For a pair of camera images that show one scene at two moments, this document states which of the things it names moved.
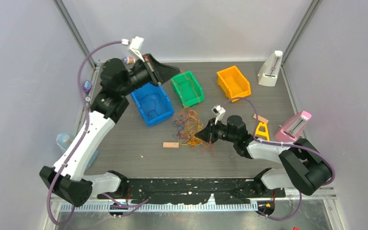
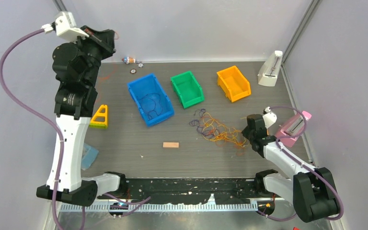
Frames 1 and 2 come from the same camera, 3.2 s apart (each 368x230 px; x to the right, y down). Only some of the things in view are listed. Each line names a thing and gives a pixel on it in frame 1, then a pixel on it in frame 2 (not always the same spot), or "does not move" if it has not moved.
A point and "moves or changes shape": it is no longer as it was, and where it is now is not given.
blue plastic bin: (154, 102) does not move
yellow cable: (193, 126) moves or changes shape
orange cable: (187, 123) moves or changes shape
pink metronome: (294, 128) does not move
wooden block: (170, 144) does not move
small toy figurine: (128, 60) does not move
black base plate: (195, 191) does not move
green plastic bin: (188, 89) does not move
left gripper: (160, 72) to (104, 39)
